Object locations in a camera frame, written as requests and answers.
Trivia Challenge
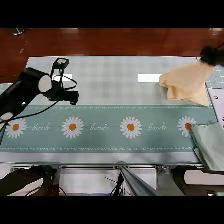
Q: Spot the pale yellow garment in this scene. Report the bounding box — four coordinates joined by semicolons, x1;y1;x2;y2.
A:
158;61;218;107

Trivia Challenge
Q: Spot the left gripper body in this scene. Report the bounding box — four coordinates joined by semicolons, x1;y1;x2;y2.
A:
44;86;81;106

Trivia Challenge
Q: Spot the black cable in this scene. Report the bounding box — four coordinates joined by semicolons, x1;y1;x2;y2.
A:
104;171;126;197
0;98;63;133

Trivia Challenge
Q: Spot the pale green garment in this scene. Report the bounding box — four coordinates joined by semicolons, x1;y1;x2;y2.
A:
189;121;224;173

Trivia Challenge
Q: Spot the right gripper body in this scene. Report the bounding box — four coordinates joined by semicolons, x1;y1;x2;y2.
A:
199;44;224;67

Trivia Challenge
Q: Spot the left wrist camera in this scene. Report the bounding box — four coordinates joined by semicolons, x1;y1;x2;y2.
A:
49;57;71;83

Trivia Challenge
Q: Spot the silver frame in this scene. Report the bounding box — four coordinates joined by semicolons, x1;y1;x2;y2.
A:
0;161;224;197

